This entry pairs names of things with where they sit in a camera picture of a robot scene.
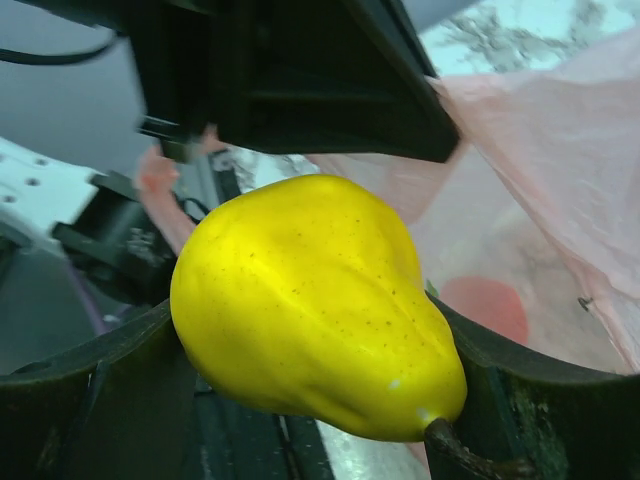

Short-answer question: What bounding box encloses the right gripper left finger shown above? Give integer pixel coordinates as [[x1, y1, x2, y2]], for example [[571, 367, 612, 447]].
[[1, 302, 196, 479]]

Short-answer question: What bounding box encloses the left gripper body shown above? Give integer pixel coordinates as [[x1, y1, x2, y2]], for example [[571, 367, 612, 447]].
[[49, 1, 320, 150]]

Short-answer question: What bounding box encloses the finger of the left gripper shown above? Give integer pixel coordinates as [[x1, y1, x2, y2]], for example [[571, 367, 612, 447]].
[[219, 0, 462, 165]]

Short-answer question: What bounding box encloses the pink plastic bag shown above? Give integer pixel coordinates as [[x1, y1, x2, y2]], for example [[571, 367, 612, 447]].
[[136, 28, 639, 377]]

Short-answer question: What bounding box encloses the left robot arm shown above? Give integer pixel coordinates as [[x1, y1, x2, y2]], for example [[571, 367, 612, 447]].
[[1, 0, 460, 306]]

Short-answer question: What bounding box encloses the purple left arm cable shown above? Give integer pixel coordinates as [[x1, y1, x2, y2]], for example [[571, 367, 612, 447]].
[[69, 264, 109, 336]]

